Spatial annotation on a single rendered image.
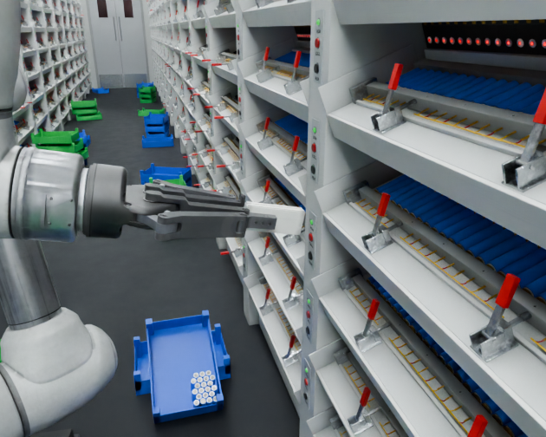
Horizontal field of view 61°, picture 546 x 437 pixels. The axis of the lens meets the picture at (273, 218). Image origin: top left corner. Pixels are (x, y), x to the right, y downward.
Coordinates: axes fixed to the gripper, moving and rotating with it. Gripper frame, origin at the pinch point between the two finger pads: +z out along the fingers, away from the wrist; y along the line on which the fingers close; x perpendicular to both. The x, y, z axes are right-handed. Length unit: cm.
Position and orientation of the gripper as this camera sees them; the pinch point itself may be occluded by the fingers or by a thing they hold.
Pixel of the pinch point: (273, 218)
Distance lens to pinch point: 53.7
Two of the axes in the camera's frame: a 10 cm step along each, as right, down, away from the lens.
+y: 2.7, 3.6, -8.9
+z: 9.4, 1.0, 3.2
